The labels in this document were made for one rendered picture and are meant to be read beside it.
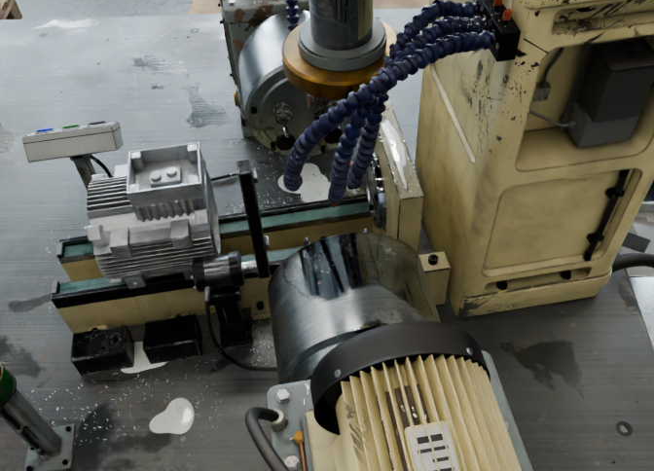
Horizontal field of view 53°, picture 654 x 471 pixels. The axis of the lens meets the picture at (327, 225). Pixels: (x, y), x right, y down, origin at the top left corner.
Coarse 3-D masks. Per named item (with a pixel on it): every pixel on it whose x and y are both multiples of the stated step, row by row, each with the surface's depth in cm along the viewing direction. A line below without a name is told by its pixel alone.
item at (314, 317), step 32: (320, 256) 93; (352, 256) 92; (384, 256) 93; (416, 256) 99; (288, 288) 94; (320, 288) 90; (352, 288) 88; (384, 288) 89; (416, 288) 92; (288, 320) 91; (320, 320) 87; (352, 320) 85; (384, 320) 85; (416, 320) 87; (288, 352) 89; (320, 352) 86
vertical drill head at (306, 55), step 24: (312, 0) 88; (336, 0) 85; (360, 0) 86; (312, 24) 91; (336, 24) 88; (360, 24) 89; (384, 24) 99; (288, 48) 96; (312, 48) 92; (336, 48) 91; (360, 48) 92; (384, 48) 94; (288, 72) 94; (312, 72) 92; (336, 72) 92; (360, 72) 92; (312, 96) 96; (336, 96) 92
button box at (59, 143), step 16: (64, 128) 126; (80, 128) 125; (96, 128) 125; (112, 128) 125; (32, 144) 124; (48, 144) 124; (64, 144) 125; (80, 144) 125; (96, 144) 125; (112, 144) 126; (32, 160) 125
